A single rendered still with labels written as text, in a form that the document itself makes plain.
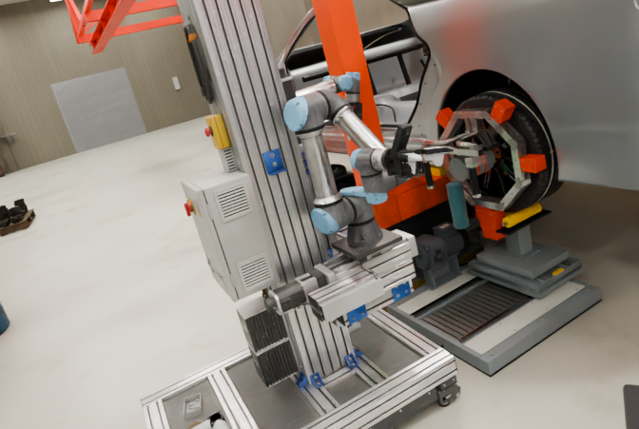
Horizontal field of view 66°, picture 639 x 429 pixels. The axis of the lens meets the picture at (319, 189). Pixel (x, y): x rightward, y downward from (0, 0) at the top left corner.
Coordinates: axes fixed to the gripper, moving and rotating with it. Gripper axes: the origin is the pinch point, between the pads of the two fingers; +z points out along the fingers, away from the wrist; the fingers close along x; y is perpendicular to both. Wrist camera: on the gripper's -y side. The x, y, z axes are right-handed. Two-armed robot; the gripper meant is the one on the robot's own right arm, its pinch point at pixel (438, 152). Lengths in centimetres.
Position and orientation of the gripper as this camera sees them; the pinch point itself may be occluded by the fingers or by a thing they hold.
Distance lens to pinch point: 149.4
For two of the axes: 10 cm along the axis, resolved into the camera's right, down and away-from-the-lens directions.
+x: -7.6, 2.3, -6.1
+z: 6.3, 0.5, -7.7
